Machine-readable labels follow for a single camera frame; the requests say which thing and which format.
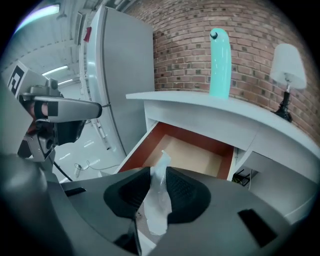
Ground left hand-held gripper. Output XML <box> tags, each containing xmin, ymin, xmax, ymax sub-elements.
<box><xmin>6</xmin><ymin>60</ymin><xmax>103</xmax><ymax>163</ymax></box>

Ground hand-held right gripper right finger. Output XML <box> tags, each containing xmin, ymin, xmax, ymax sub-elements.
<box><xmin>165</xmin><ymin>165</ymin><xmax>211</xmax><ymax>225</ymax></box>

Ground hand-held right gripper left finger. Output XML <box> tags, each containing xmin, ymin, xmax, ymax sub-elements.
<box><xmin>103</xmin><ymin>166</ymin><xmax>152</xmax><ymax>221</ymax></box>

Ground white plastic bag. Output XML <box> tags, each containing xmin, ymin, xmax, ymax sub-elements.
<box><xmin>143</xmin><ymin>149</ymin><xmax>174</xmax><ymax>236</ymax></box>

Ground wooden drawer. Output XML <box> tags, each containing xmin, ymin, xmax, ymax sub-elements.
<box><xmin>114</xmin><ymin>119</ymin><xmax>239</xmax><ymax>181</ymax></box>

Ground grey refrigerator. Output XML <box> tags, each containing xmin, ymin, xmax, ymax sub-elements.
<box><xmin>79</xmin><ymin>4</ymin><xmax>155</xmax><ymax>157</ymax></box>

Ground red diamond sticker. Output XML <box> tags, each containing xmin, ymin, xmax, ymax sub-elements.
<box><xmin>83</xmin><ymin>25</ymin><xmax>93</xmax><ymax>44</ymax></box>

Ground white desk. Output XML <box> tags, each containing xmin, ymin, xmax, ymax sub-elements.
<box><xmin>125</xmin><ymin>90</ymin><xmax>320</xmax><ymax>220</ymax></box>

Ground teal bottle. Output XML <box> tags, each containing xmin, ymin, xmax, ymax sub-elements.
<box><xmin>208</xmin><ymin>27</ymin><xmax>231</xmax><ymax>100</ymax></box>

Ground white shade table lamp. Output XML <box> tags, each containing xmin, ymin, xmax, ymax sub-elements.
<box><xmin>268</xmin><ymin>43</ymin><xmax>308</xmax><ymax>123</ymax></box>

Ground grey floor cable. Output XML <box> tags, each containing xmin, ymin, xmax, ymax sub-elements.
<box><xmin>73</xmin><ymin>159</ymin><xmax>120</xmax><ymax>174</ymax></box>

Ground cables under desk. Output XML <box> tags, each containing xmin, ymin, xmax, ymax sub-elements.
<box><xmin>231</xmin><ymin>168</ymin><xmax>254</xmax><ymax>189</ymax></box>

